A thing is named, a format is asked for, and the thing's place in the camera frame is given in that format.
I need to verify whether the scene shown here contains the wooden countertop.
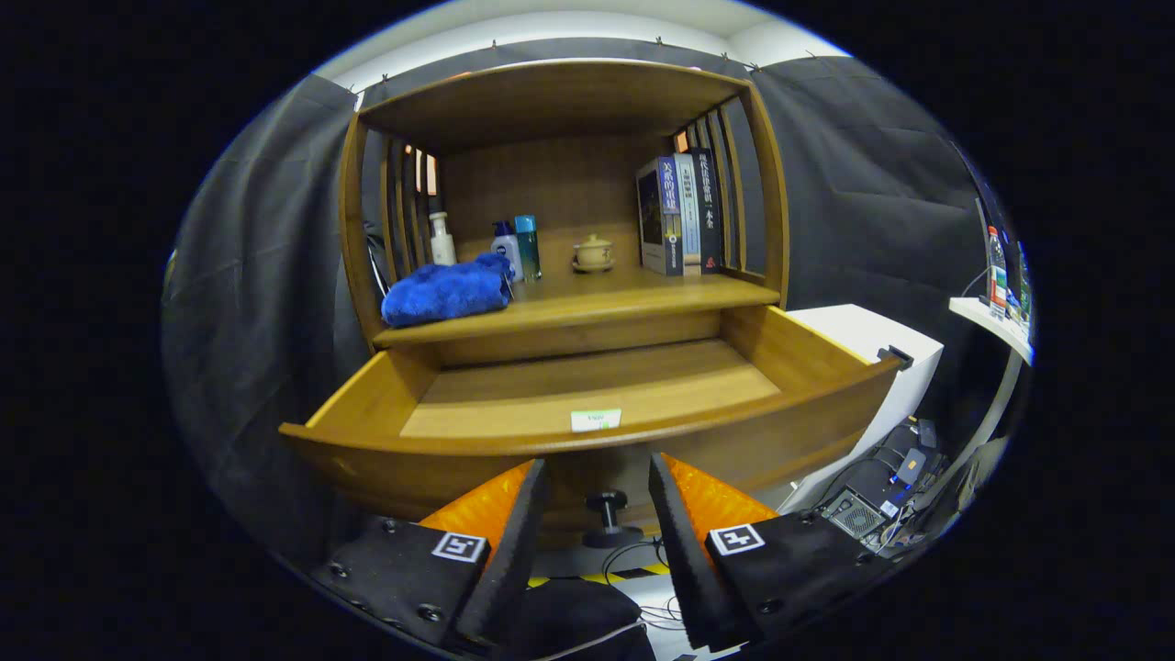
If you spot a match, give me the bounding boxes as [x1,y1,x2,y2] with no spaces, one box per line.
[372,266,781,348]

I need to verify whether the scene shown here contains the white side table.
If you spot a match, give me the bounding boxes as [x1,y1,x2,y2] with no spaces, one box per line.
[948,296,1034,515]

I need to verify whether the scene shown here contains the wooden drawer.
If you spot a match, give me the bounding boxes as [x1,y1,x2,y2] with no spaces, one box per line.
[278,305,905,550]

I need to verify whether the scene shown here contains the beige lidded teacup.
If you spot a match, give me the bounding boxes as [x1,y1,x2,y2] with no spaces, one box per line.
[572,233,616,274]

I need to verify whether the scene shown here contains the clear blue bottle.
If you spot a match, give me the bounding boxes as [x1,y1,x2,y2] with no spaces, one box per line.
[514,215,543,281]

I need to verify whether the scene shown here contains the dark cloth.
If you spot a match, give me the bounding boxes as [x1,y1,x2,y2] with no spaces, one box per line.
[500,578,657,661]

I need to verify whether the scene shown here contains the blue spine book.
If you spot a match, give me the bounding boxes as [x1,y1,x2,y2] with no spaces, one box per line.
[636,155,685,277]

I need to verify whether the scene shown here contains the white box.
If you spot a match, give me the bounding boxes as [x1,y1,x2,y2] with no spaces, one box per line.
[780,304,945,515]

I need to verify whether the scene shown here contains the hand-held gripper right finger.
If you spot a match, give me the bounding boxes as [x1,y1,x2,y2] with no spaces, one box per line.
[647,452,896,653]

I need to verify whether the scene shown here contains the white bottle blue cap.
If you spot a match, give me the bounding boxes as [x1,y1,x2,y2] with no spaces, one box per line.
[491,220,524,283]

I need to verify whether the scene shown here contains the black floor cables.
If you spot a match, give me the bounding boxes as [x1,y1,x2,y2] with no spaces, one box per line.
[601,537,699,634]

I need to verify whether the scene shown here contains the red label water bottle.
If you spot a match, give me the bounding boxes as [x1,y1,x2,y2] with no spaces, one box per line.
[987,226,1008,318]

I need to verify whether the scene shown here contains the grey mini computer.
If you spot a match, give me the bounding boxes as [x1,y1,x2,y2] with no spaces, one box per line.
[820,487,888,544]

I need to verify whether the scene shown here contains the black spine book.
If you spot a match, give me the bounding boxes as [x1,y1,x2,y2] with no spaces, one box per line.
[688,147,726,274]

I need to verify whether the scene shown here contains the pale spine book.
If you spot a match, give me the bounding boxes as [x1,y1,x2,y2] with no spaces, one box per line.
[673,152,703,274]

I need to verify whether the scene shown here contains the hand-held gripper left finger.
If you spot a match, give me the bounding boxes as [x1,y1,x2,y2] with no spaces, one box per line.
[310,458,550,651]

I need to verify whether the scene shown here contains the wooden cabinet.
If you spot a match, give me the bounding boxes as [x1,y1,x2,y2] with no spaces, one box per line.
[278,58,905,552]

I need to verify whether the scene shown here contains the blue towel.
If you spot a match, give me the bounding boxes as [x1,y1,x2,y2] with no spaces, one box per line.
[380,252,515,329]

